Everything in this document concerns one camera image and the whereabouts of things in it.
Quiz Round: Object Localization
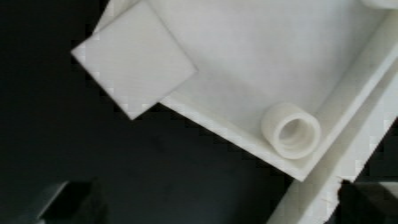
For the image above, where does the white table leg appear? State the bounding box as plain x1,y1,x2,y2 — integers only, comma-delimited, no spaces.
71,0,197,119

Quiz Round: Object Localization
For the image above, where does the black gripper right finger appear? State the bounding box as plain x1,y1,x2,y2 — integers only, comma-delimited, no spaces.
336,181,398,224

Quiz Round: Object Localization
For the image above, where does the white square tabletop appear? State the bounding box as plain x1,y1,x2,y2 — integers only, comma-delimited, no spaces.
94,0,398,183

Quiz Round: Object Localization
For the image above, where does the white U-shaped obstacle fence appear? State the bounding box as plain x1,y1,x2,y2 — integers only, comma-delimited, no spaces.
267,62,398,224

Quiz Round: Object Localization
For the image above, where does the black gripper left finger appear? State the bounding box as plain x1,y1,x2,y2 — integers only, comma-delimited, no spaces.
39,180,107,224

